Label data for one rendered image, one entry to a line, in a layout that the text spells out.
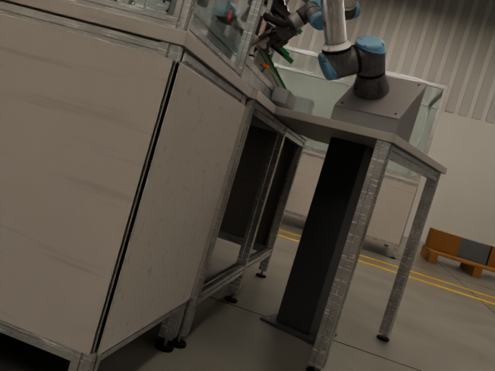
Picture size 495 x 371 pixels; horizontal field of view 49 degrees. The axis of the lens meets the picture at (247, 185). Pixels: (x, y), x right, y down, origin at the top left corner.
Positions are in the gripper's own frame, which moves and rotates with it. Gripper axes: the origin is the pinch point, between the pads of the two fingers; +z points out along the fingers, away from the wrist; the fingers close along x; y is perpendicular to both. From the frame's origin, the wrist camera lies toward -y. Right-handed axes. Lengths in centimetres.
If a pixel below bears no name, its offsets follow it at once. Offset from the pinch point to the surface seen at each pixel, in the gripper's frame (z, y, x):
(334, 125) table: -10, 57, -51
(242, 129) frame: 14, 44, -76
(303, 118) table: -2, 48, -47
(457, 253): -55, 225, 523
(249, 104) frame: 8, 39, -75
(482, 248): -85, 235, 522
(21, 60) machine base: 37, 18, -139
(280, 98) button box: 1.6, 31.0, -20.1
